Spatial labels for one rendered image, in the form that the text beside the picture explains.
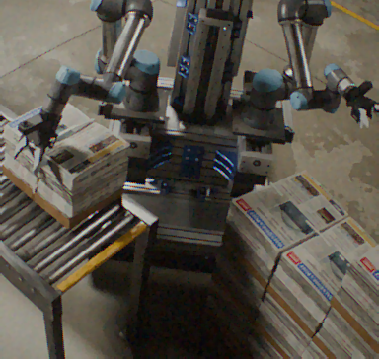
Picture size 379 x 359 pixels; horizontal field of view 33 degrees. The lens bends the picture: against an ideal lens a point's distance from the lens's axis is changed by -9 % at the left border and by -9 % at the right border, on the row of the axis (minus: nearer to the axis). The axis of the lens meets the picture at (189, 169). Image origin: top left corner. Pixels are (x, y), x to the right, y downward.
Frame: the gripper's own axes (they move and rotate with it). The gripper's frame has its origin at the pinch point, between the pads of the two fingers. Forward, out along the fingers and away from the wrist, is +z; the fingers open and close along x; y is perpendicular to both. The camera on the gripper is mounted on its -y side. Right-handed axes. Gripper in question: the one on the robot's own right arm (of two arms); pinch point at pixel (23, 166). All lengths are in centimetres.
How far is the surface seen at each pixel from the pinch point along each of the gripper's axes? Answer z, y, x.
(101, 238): 12.7, 24.7, -25.3
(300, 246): -14, 60, -78
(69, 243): 18.4, 16.7, -19.3
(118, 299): 61, 95, -10
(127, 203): 1.8, 40.1, -20.7
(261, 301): 14, 71, -74
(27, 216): 20.0, 14.0, 0.1
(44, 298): 32.3, -2.2, -30.1
